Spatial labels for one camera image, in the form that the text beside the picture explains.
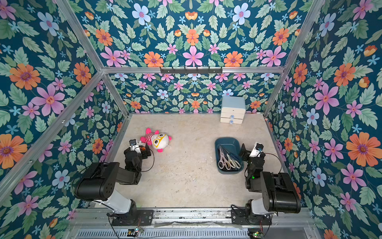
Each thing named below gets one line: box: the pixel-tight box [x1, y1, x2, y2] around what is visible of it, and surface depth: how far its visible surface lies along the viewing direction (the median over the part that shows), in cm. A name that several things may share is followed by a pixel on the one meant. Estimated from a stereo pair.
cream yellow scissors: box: [226, 153, 242, 169], surface depth 90 cm
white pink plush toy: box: [140, 127, 173, 153], surface depth 98 cm
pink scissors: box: [217, 145, 231, 171], surface depth 90 cm
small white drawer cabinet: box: [220, 95, 247, 125], surface depth 112 cm
